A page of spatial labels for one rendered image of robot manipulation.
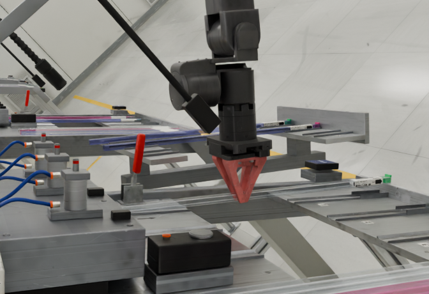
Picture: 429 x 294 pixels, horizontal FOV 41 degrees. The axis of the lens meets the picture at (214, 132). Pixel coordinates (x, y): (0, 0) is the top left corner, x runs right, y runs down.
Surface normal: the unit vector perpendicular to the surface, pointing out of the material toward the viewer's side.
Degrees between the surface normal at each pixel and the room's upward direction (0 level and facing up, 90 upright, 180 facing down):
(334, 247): 0
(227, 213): 90
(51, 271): 90
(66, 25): 90
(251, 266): 45
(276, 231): 90
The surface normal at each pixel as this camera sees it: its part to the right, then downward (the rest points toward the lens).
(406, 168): -0.61, -0.70
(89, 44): 0.41, 0.11
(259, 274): 0.04, -0.99
